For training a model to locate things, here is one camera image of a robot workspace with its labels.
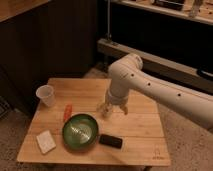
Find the translucent plastic cup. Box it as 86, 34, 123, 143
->
36, 85, 55, 107

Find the orange carrot toy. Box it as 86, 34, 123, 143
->
63, 105, 72, 122

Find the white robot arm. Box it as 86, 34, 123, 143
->
105, 53, 213, 133

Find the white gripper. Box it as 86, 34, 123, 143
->
103, 90, 129, 117

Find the green bowl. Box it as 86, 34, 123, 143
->
62, 113, 99, 151

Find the white sponge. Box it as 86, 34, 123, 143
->
36, 130, 56, 154

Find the small white bottle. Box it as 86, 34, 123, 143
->
97, 102, 106, 115

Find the wooden folding table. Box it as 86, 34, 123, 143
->
17, 78, 170, 166

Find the grey metal shelf rail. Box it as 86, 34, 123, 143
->
97, 38, 213, 94

